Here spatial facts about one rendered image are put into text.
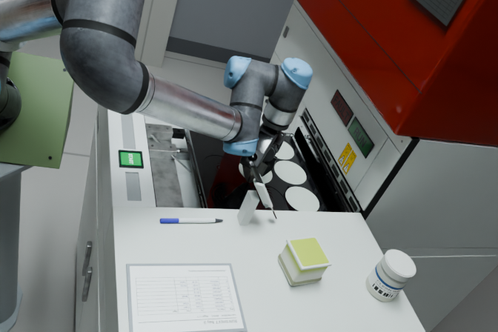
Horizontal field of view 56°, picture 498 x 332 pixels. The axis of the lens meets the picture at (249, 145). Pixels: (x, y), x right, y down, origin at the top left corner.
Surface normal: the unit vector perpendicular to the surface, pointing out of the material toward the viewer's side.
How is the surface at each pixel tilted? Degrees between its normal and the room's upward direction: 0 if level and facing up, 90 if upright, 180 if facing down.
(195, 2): 90
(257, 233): 0
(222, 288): 0
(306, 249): 0
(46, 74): 44
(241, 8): 90
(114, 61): 64
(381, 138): 90
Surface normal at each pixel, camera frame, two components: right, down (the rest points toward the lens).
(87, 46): 0.07, 0.18
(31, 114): 0.32, -0.09
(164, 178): 0.31, -0.75
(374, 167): -0.92, -0.07
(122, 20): 0.75, 0.01
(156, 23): 0.14, 0.64
